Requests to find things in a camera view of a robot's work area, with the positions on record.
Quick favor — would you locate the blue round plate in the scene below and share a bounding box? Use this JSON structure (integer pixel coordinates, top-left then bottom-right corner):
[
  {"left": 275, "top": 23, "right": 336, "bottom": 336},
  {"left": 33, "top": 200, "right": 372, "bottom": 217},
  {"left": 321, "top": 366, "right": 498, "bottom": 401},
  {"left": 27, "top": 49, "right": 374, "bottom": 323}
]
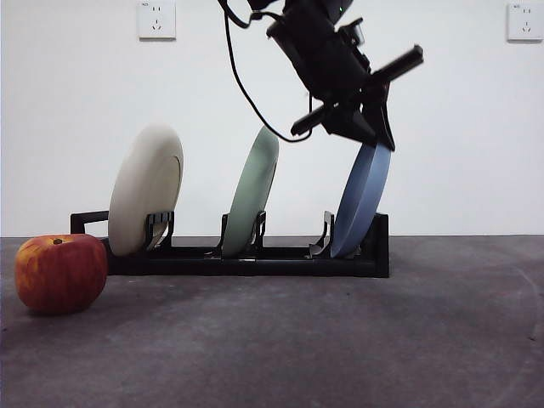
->
[{"left": 330, "top": 139, "right": 392, "bottom": 259}]

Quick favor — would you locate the red yellow apple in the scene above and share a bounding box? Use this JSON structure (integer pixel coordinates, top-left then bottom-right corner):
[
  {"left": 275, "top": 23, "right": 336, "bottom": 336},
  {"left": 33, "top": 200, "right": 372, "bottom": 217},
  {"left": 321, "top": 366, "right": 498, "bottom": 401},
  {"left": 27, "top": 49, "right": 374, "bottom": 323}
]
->
[{"left": 14, "top": 233, "right": 109, "bottom": 316}]

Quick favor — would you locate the pale green round plate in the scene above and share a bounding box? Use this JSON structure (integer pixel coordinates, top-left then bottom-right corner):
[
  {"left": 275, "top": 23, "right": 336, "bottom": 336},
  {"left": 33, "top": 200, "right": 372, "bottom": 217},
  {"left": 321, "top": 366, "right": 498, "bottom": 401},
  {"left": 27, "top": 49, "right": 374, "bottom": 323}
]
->
[{"left": 222, "top": 126, "right": 281, "bottom": 258}]

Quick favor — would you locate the black plate rack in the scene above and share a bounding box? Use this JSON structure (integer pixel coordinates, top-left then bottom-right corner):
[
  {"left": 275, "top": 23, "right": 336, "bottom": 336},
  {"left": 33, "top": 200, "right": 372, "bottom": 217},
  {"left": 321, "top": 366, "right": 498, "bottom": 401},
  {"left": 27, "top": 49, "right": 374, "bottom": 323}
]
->
[{"left": 70, "top": 210, "right": 390, "bottom": 280}]

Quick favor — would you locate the cream round plate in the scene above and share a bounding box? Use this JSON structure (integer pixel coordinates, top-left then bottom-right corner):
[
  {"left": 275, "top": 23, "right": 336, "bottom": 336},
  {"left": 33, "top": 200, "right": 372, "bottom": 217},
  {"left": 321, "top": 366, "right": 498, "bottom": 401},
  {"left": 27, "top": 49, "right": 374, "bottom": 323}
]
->
[{"left": 107, "top": 123, "right": 185, "bottom": 258}]

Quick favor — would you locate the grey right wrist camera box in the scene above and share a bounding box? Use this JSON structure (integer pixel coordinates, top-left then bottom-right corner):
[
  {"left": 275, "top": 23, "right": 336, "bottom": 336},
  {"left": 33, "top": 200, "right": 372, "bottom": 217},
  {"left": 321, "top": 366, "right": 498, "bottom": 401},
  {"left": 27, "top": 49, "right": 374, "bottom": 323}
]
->
[{"left": 337, "top": 17, "right": 367, "bottom": 47}]

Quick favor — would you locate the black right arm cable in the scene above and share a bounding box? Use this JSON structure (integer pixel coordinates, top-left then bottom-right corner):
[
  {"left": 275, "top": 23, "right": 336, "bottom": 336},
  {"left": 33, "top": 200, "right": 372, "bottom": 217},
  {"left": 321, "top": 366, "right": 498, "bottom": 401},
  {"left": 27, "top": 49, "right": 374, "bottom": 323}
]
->
[{"left": 217, "top": 0, "right": 315, "bottom": 144}]

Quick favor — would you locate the white wall socket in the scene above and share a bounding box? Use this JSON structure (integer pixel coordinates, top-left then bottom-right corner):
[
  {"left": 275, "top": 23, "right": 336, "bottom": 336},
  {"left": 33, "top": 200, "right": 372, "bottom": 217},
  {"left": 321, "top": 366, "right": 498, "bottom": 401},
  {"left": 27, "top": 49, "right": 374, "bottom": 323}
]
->
[
  {"left": 507, "top": 3, "right": 544, "bottom": 43},
  {"left": 138, "top": 0, "right": 178, "bottom": 42}
]

